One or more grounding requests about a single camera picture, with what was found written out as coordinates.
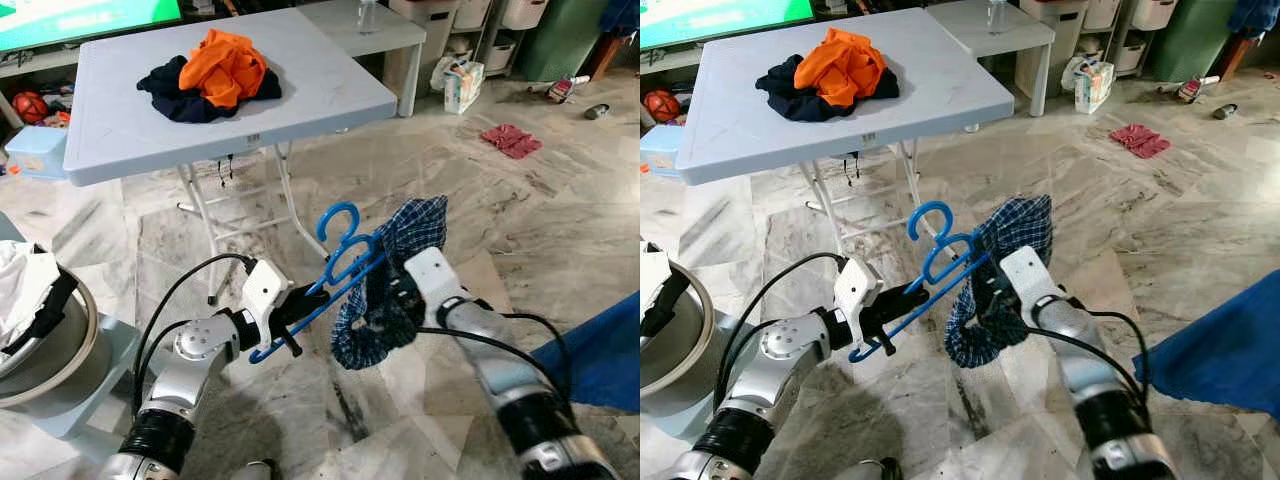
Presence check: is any blue plaid shirt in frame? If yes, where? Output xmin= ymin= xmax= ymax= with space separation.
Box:
xmin=943 ymin=193 xmax=1054 ymax=369
xmin=330 ymin=195 xmax=449 ymax=371

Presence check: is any light blue child chair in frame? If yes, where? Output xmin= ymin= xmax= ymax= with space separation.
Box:
xmin=30 ymin=312 xmax=143 ymax=441

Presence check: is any light grey folding table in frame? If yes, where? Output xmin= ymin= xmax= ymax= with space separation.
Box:
xmin=675 ymin=10 xmax=1016 ymax=251
xmin=62 ymin=8 xmax=399 ymax=301

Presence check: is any red floor cloth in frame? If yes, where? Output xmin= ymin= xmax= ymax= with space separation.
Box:
xmin=480 ymin=123 xmax=544 ymax=161
xmin=1110 ymin=123 xmax=1171 ymax=159

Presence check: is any grey laundry basket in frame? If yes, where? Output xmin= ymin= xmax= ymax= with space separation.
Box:
xmin=0 ymin=240 xmax=111 ymax=411
xmin=640 ymin=245 xmax=716 ymax=396

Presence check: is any tissue pack in plastic bag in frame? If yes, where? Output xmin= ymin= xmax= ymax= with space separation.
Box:
xmin=1062 ymin=55 xmax=1116 ymax=114
xmin=432 ymin=55 xmax=486 ymax=114

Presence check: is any dark navy garment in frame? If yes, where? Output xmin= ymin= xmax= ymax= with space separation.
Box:
xmin=137 ymin=55 xmax=283 ymax=124
xmin=755 ymin=55 xmax=901 ymax=123

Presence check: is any orange garment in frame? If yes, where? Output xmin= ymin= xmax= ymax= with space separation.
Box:
xmin=795 ymin=27 xmax=889 ymax=108
xmin=178 ymin=28 xmax=269 ymax=109

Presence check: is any white side table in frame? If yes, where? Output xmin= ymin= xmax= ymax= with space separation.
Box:
xmin=298 ymin=0 xmax=428 ymax=119
xmin=925 ymin=0 xmax=1056 ymax=118

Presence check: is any light blue plastic box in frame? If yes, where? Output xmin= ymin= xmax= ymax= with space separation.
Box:
xmin=3 ymin=125 xmax=71 ymax=181
xmin=640 ymin=125 xmax=686 ymax=179

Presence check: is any shelf unit with white baskets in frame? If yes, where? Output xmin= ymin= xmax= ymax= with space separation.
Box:
xmin=1020 ymin=0 xmax=1181 ymax=76
xmin=390 ymin=0 xmax=546 ymax=76

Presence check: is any green laundry bin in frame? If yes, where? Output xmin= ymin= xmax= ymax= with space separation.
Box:
xmin=515 ymin=0 xmax=611 ymax=83
xmin=1143 ymin=0 xmax=1241 ymax=83

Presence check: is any red basketball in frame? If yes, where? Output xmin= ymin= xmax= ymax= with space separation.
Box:
xmin=12 ymin=90 xmax=51 ymax=124
xmin=643 ymin=88 xmax=681 ymax=123

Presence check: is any flat television screen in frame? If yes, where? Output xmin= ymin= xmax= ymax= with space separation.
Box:
xmin=640 ymin=0 xmax=816 ymax=51
xmin=0 ymin=0 xmax=184 ymax=53

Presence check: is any blue towel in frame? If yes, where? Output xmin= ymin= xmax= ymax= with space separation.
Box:
xmin=1230 ymin=0 xmax=1280 ymax=41
xmin=600 ymin=0 xmax=640 ymax=36

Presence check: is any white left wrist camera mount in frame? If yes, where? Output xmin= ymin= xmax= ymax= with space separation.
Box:
xmin=240 ymin=258 xmax=293 ymax=346
xmin=835 ymin=255 xmax=886 ymax=341

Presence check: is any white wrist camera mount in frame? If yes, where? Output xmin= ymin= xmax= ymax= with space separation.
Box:
xmin=240 ymin=258 xmax=293 ymax=346
xmin=835 ymin=255 xmax=886 ymax=341
xmin=1000 ymin=245 xmax=1066 ymax=316
xmin=403 ymin=247 xmax=471 ymax=319

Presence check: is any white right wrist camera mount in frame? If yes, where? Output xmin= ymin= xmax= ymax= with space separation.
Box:
xmin=1000 ymin=245 xmax=1066 ymax=316
xmin=403 ymin=247 xmax=471 ymax=319

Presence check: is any short black left arm cable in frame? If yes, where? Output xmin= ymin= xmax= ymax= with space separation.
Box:
xmin=728 ymin=318 xmax=791 ymax=406
xmin=133 ymin=318 xmax=196 ymax=411

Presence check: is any brown wooden post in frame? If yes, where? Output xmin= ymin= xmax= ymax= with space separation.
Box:
xmin=590 ymin=35 xmax=626 ymax=81
xmin=1220 ymin=35 xmax=1256 ymax=79

